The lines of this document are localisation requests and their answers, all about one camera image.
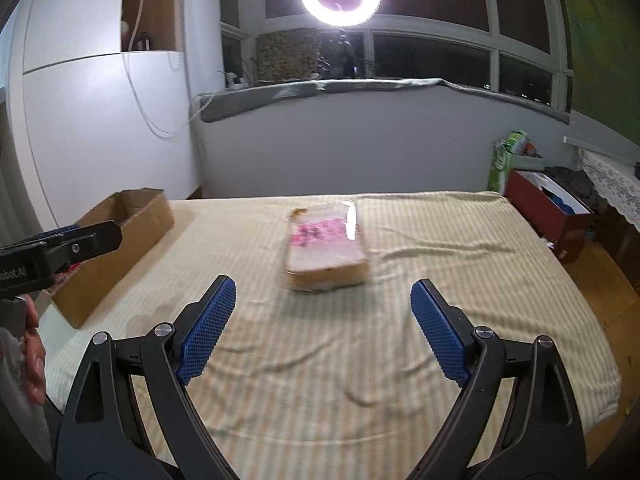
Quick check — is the woven wicker basket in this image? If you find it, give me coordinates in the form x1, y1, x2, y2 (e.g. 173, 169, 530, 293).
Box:
256, 28, 321, 82

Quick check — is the red storage box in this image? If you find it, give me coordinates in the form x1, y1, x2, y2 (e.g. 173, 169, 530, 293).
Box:
504, 169, 594, 264

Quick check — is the sliced bread loaf bag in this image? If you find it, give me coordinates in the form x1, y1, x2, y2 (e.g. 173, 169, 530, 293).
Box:
283, 200, 370, 292

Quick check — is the striped beige bed cover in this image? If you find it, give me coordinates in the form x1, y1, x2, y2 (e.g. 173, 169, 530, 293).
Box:
40, 192, 620, 479

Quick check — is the grey windowsill cushion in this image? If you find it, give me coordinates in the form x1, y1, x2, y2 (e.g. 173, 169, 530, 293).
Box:
199, 77, 572, 125

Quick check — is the white cable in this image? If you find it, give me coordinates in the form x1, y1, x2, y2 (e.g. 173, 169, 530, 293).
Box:
121, 0, 216, 140

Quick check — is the brown cardboard box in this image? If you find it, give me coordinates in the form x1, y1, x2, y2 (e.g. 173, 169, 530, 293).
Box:
49, 188, 175, 328

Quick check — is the green wall painting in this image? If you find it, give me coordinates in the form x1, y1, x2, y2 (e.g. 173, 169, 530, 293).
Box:
563, 0, 639, 143

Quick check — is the green tissue pack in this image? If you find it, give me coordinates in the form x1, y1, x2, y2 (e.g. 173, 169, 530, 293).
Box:
487, 130, 528, 194

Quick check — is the person's left hand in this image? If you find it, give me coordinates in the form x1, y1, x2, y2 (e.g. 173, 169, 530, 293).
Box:
1, 295, 46, 408

